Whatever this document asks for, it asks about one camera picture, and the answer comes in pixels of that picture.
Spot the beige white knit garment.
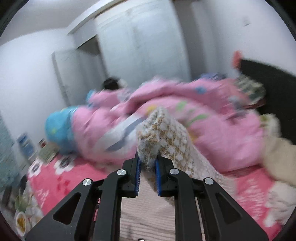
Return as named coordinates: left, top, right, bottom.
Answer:
left=120, top=106, right=236, bottom=241

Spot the pink floral bed blanket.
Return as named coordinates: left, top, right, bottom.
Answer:
left=24, top=156, right=282, bottom=240

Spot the blue white box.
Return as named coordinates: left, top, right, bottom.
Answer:
left=17, top=133, right=36, bottom=160

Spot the cream fleece garment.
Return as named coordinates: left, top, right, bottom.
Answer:
left=260, top=113, right=295, bottom=186

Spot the pink floral duvet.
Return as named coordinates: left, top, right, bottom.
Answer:
left=45, top=78, right=263, bottom=172

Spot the plaid cloth by headboard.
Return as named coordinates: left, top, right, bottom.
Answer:
left=235, top=74, right=266, bottom=105

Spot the black headboard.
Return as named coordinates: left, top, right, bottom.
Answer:
left=240, top=59, right=296, bottom=144

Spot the black object behind duvet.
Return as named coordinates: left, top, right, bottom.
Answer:
left=102, top=77, right=120, bottom=90

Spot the red item on headboard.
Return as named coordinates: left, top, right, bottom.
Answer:
left=232, top=51, right=242, bottom=70

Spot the white wardrobe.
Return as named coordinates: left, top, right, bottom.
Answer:
left=52, top=0, right=191, bottom=106

